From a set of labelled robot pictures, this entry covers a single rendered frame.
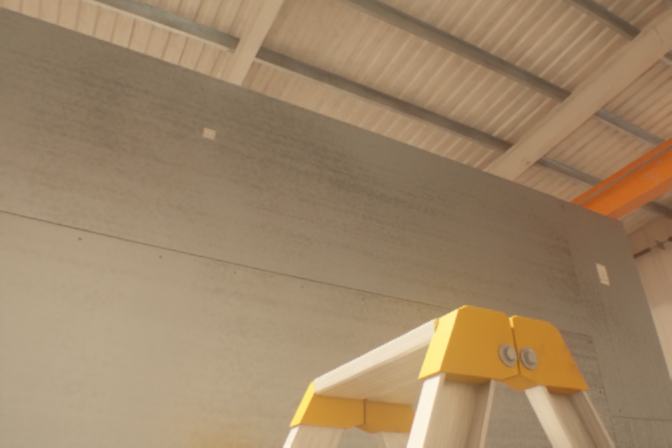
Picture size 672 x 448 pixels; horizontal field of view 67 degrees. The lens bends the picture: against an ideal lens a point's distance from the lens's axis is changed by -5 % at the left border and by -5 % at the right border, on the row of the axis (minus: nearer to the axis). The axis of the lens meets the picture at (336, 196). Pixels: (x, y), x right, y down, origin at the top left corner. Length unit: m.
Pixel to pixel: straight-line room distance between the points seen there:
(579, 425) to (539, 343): 0.11
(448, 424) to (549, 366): 0.14
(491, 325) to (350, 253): 0.85
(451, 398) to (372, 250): 0.92
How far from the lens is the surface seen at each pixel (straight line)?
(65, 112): 1.37
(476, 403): 0.57
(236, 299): 1.22
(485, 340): 0.57
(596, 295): 2.06
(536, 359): 0.61
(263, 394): 1.18
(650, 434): 2.03
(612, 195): 9.67
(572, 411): 0.68
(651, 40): 8.69
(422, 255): 1.53
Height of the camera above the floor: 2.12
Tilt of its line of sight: 33 degrees up
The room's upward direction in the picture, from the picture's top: straight up
